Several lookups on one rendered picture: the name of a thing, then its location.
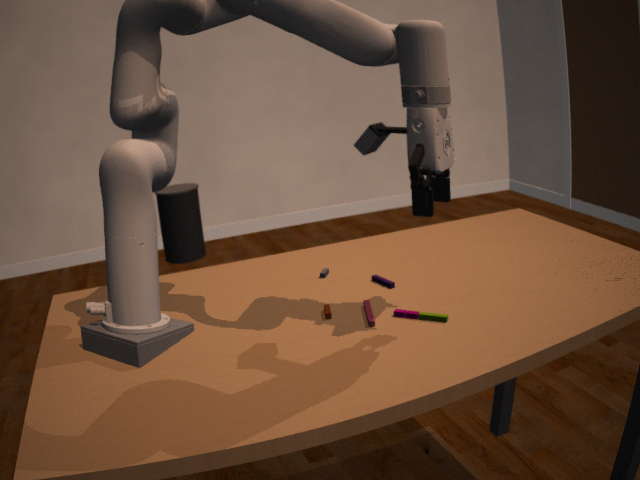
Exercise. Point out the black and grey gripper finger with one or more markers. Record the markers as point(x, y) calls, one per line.
point(441, 186)
point(422, 194)

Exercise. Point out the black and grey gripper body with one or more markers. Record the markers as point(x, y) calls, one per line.
point(437, 136)

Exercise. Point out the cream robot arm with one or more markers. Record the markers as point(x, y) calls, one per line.
point(129, 167)

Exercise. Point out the purple rod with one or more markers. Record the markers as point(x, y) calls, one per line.
point(382, 281)

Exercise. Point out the lime green rod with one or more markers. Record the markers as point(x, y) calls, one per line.
point(433, 317)

